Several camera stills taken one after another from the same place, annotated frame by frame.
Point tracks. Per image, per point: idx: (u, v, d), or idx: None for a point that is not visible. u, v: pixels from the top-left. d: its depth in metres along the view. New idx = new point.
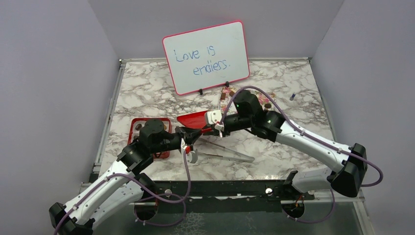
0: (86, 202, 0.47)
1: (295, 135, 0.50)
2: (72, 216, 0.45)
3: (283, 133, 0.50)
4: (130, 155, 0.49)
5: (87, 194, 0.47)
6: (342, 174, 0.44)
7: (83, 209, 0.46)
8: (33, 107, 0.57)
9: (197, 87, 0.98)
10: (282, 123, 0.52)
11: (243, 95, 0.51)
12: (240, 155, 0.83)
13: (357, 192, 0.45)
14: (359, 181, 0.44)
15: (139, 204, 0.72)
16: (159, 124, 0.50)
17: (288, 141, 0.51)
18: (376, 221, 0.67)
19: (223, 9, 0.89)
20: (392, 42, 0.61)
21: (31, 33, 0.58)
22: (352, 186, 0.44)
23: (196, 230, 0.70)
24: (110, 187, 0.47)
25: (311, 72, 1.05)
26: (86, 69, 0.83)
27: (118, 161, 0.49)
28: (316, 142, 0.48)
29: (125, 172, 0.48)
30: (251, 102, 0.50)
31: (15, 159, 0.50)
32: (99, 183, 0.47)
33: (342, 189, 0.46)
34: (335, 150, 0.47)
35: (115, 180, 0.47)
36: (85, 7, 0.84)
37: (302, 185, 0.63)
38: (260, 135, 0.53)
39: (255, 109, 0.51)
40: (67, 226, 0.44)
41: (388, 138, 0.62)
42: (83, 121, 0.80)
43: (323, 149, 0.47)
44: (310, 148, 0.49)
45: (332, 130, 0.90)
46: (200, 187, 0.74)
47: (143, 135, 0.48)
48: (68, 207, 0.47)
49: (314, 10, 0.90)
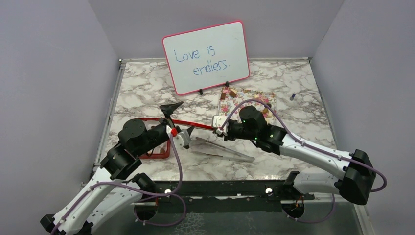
0: (73, 214, 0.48)
1: (296, 146, 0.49)
2: (61, 228, 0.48)
3: (285, 146, 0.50)
4: (114, 160, 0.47)
5: (73, 206, 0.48)
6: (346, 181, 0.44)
7: (70, 221, 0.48)
8: (33, 107, 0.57)
9: (197, 87, 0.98)
10: (284, 136, 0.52)
11: (250, 111, 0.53)
12: (240, 155, 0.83)
13: (366, 198, 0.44)
14: (365, 187, 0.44)
15: (139, 204, 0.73)
16: (140, 126, 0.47)
17: (291, 152, 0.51)
18: (376, 221, 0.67)
19: (223, 9, 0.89)
20: (392, 42, 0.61)
21: (30, 32, 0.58)
22: (357, 193, 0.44)
23: (196, 230, 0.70)
24: (94, 198, 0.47)
25: (311, 72, 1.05)
26: (86, 69, 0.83)
27: (102, 169, 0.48)
28: (317, 151, 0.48)
29: (109, 180, 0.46)
30: (258, 119, 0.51)
31: (15, 159, 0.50)
32: (83, 195, 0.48)
33: (350, 196, 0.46)
34: (336, 157, 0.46)
35: (100, 190, 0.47)
36: (85, 7, 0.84)
37: (304, 187, 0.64)
38: (264, 150, 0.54)
39: (262, 126, 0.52)
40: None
41: (388, 138, 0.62)
42: (83, 122, 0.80)
43: (324, 157, 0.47)
44: (311, 157, 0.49)
45: (332, 130, 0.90)
46: (200, 188, 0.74)
47: (122, 139, 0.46)
48: (57, 219, 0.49)
49: (314, 10, 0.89)
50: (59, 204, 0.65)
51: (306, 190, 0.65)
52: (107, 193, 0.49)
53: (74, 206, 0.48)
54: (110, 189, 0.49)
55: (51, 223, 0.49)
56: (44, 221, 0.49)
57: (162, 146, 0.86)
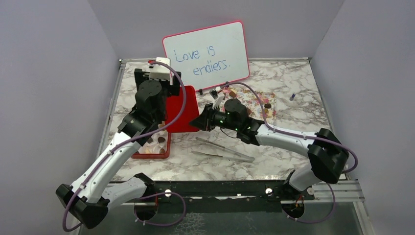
0: (94, 179, 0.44)
1: (269, 133, 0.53)
2: (81, 195, 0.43)
3: (259, 134, 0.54)
4: (132, 124, 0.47)
5: (93, 172, 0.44)
6: (311, 158, 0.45)
7: (92, 186, 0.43)
8: (33, 108, 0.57)
9: (196, 87, 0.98)
10: (261, 126, 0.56)
11: (235, 105, 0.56)
12: (240, 155, 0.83)
13: (337, 177, 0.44)
14: (334, 165, 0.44)
15: (139, 205, 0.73)
16: (156, 86, 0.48)
17: (267, 140, 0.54)
18: (376, 222, 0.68)
19: (223, 9, 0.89)
20: (391, 43, 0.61)
21: (29, 32, 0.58)
22: (326, 170, 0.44)
23: (196, 230, 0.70)
24: (116, 160, 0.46)
25: (311, 72, 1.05)
26: (86, 69, 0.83)
27: (119, 132, 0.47)
28: (286, 134, 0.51)
29: (130, 143, 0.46)
30: (242, 112, 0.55)
31: (15, 161, 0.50)
32: (104, 157, 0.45)
33: (324, 176, 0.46)
34: (302, 137, 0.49)
35: (122, 151, 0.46)
36: (85, 7, 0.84)
37: (299, 182, 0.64)
38: (244, 141, 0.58)
39: (244, 119, 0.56)
40: (79, 207, 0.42)
41: (388, 138, 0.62)
42: (83, 121, 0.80)
43: (291, 139, 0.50)
44: (283, 141, 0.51)
45: (332, 130, 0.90)
46: (200, 188, 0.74)
47: (141, 101, 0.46)
48: (75, 188, 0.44)
49: (314, 10, 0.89)
50: (58, 204, 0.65)
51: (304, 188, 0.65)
52: (126, 158, 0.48)
53: (94, 172, 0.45)
54: (129, 154, 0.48)
55: (68, 195, 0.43)
56: (58, 194, 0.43)
57: (162, 146, 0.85)
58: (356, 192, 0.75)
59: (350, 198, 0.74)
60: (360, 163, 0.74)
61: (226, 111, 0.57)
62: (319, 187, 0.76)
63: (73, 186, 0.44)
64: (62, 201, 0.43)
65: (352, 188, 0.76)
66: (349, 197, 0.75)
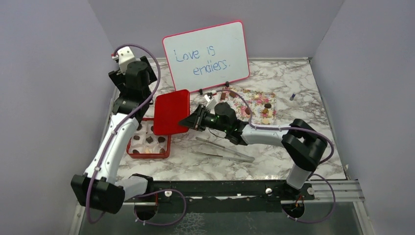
0: (106, 160, 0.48)
1: (252, 130, 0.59)
2: (100, 176, 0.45)
3: (244, 133, 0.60)
4: (126, 104, 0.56)
5: (103, 154, 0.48)
6: (287, 147, 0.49)
7: (107, 166, 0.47)
8: (33, 108, 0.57)
9: (196, 87, 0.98)
10: (245, 127, 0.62)
11: (224, 108, 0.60)
12: (240, 155, 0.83)
13: (315, 163, 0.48)
14: (311, 152, 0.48)
15: (139, 204, 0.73)
16: (142, 64, 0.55)
17: (252, 138, 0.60)
18: (376, 222, 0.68)
19: (223, 9, 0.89)
20: (391, 43, 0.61)
21: (29, 32, 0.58)
22: (303, 158, 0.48)
23: (196, 230, 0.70)
24: (121, 138, 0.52)
25: (311, 72, 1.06)
26: (86, 69, 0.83)
27: (116, 114, 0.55)
28: (265, 129, 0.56)
29: (129, 120, 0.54)
30: (230, 116, 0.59)
31: (15, 161, 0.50)
32: (109, 138, 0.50)
33: (304, 164, 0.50)
34: (278, 129, 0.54)
35: (125, 129, 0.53)
36: (85, 7, 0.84)
37: (294, 180, 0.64)
38: (232, 141, 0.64)
39: (233, 122, 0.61)
40: (100, 186, 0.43)
41: (388, 139, 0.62)
42: (84, 121, 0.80)
43: (270, 132, 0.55)
44: (264, 135, 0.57)
45: (332, 130, 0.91)
46: (200, 188, 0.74)
47: (131, 78, 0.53)
48: (90, 174, 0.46)
49: (315, 9, 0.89)
50: (59, 204, 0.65)
51: (300, 185, 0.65)
52: (127, 137, 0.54)
53: (104, 153, 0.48)
54: (130, 132, 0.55)
55: (84, 182, 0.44)
56: (74, 186, 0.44)
57: (162, 146, 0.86)
58: (356, 192, 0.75)
59: (350, 198, 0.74)
60: (360, 163, 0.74)
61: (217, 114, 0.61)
62: (319, 187, 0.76)
63: (87, 174, 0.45)
64: (80, 191, 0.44)
65: (352, 188, 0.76)
66: (349, 197, 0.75)
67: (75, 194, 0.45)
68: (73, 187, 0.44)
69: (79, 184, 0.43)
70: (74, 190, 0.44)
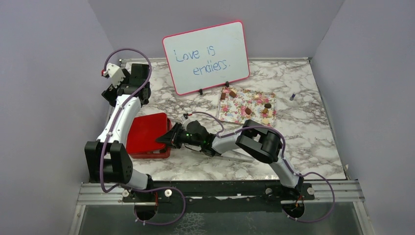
0: (117, 127, 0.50)
1: (217, 140, 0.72)
2: (113, 140, 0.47)
3: (213, 145, 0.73)
4: (128, 87, 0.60)
5: (113, 123, 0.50)
6: (242, 147, 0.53)
7: (118, 132, 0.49)
8: (32, 108, 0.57)
9: (196, 87, 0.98)
10: (214, 139, 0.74)
11: (195, 127, 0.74)
12: (241, 155, 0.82)
13: (273, 156, 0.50)
14: (264, 146, 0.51)
15: (140, 205, 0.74)
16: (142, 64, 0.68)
17: (219, 146, 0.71)
18: (376, 222, 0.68)
19: (223, 9, 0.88)
20: (391, 43, 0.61)
21: (27, 32, 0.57)
22: (257, 153, 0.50)
23: (196, 230, 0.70)
24: (128, 112, 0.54)
25: (311, 72, 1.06)
26: (86, 69, 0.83)
27: (121, 96, 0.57)
28: (226, 136, 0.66)
29: (133, 99, 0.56)
30: (201, 132, 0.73)
31: (14, 160, 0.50)
32: (118, 111, 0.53)
33: (265, 160, 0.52)
34: (234, 134, 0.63)
35: (130, 105, 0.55)
36: (85, 6, 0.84)
37: (284, 179, 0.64)
38: (207, 153, 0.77)
39: (204, 137, 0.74)
40: (113, 148, 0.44)
41: (388, 139, 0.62)
42: (83, 121, 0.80)
43: (229, 138, 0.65)
44: (225, 142, 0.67)
45: (332, 130, 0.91)
46: (200, 188, 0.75)
47: (136, 68, 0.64)
48: (103, 140, 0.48)
49: (315, 9, 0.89)
50: (58, 204, 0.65)
51: (291, 181, 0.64)
52: (133, 114, 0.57)
53: (114, 123, 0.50)
54: (135, 109, 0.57)
55: (97, 148, 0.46)
56: (87, 152, 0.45)
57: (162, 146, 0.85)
58: (356, 192, 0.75)
59: (351, 198, 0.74)
60: (360, 163, 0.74)
61: (190, 133, 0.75)
62: (319, 187, 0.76)
63: (99, 139, 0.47)
64: (93, 156, 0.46)
65: (352, 189, 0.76)
66: (349, 197, 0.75)
67: (88, 165, 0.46)
68: (86, 154, 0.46)
69: (93, 148, 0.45)
70: (87, 157, 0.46)
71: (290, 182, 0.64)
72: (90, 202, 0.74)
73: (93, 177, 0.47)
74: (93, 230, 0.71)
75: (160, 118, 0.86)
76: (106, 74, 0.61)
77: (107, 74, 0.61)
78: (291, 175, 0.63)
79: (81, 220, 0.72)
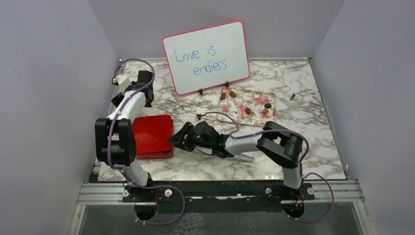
0: (125, 110, 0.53)
1: (232, 141, 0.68)
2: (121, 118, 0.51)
3: (227, 146, 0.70)
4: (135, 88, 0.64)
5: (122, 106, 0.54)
6: (263, 150, 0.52)
7: (126, 114, 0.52)
8: (32, 108, 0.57)
9: (196, 87, 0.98)
10: (226, 140, 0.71)
11: (202, 127, 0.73)
12: (241, 156, 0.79)
13: (296, 160, 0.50)
14: (288, 150, 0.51)
15: (140, 205, 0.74)
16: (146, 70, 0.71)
17: (234, 148, 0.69)
18: (377, 222, 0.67)
19: (223, 9, 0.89)
20: (390, 43, 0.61)
21: (27, 32, 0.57)
22: (281, 157, 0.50)
23: (196, 230, 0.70)
24: (135, 102, 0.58)
25: (311, 72, 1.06)
26: (86, 69, 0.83)
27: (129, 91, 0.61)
28: (244, 138, 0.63)
29: (140, 93, 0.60)
30: (209, 132, 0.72)
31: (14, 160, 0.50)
32: (126, 100, 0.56)
33: (287, 164, 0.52)
34: (253, 135, 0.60)
35: (137, 97, 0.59)
36: (85, 7, 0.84)
37: (289, 180, 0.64)
38: (219, 155, 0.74)
39: (214, 138, 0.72)
40: (122, 124, 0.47)
41: (388, 139, 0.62)
42: (83, 121, 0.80)
43: (248, 139, 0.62)
44: (244, 144, 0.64)
45: (332, 130, 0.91)
46: (200, 188, 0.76)
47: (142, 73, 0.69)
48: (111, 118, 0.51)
49: (315, 9, 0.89)
50: (58, 204, 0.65)
51: (297, 184, 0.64)
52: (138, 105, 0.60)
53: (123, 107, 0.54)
54: (141, 102, 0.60)
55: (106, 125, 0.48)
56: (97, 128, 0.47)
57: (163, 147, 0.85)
58: (356, 192, 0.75)
59: (350, 198, 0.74)
60: (360, 163, 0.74)
61: (198, 134, 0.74)
62: (319, 187, 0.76)
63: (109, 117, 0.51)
64: (102, 133, 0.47)
65: (352, 189, 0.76)
66: (349, 197, 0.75)
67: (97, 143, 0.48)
68: (96, 130, 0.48)
69: (103, 125, 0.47)
70: (97, 135, 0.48)
71: (294, 183, 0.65)
72: (90, 202, 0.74)
73: (98, 155, 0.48)
74: (92, 230, 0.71)
75: (165, 119, 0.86)
76: (116, 82, 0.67)
77: (116, 82, 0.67)
78: (299, 176, 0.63)
79: (81, 220, 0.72)
